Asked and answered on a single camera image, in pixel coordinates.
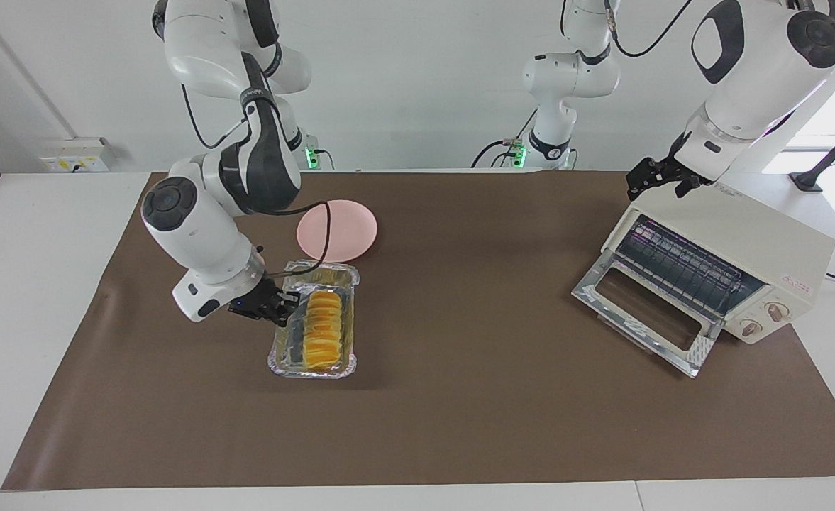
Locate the cream oven knob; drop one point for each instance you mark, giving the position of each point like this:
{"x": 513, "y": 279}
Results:
{"x": 750, "y": 328}
{"x": 777, "y": 311}

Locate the pink round plate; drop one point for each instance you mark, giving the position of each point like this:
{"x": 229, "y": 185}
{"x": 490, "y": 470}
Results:
{"x": 350, "y": 231}

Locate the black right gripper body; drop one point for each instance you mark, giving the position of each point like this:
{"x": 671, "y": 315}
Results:
{"x": 261, "y": 301}

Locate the aluminium foil tray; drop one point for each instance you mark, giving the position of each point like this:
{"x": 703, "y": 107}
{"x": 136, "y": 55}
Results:
{"x": 279, "y": 358}

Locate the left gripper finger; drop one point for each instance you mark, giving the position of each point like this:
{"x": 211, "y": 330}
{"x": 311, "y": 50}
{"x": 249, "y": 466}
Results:
{"x": 687, "y": 190}
{"x": 640, "y": 177}

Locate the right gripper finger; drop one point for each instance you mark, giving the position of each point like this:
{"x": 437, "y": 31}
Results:
{"x": 291, "y": 298}
{"x": 284, "y": 319}

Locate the brown table mat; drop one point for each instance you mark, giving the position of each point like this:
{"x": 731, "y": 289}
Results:
{"x": 460, "y": 426}

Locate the cream toaster oven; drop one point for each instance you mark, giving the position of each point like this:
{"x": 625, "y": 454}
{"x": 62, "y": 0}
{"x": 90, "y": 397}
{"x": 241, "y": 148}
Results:
{"x": 765, "y": 241}

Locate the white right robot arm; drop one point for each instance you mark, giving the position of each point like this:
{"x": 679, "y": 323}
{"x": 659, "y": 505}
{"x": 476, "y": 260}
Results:
{"x": 204, "y": 241}

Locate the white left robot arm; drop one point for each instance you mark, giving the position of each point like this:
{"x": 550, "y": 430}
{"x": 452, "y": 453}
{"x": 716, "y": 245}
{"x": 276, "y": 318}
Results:
{"x": 750, "y": 85}

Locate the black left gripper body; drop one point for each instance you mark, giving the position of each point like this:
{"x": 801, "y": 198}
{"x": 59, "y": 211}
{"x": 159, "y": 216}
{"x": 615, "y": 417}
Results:
{"x": 676, "y": 170}

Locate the white wall socket box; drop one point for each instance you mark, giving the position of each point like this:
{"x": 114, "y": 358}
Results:
{"x": 76, "y": 157}

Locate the long black stand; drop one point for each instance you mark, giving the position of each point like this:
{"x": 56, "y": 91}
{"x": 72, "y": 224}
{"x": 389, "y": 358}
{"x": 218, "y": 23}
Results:
{"x": 806, "y": 182}

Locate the glass oven door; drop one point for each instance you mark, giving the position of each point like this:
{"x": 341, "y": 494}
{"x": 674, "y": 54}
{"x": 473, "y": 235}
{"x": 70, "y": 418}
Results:
{"x": 644, "y": 312}

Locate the green lit base connector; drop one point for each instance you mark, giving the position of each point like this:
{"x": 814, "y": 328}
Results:
{"x": 520, "y": 152}
{"x": 311, "y": 156}

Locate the sliced orange bread loaf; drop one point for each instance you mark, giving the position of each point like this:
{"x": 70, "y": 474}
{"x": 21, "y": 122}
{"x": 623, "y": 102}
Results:
{"x": 323, "y": 326}

